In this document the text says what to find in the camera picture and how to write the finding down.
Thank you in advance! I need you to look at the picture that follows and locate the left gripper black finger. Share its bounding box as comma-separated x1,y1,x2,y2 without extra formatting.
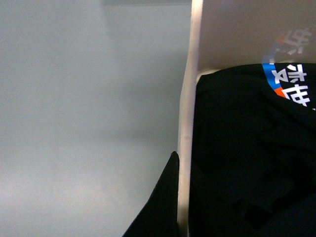
123,151,179,237

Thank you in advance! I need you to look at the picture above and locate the beige plastic laundry hamper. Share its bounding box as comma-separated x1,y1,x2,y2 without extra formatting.
177,0,316,237

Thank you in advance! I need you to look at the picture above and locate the black printed t-shirt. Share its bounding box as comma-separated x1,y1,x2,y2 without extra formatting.
189,63,316,237

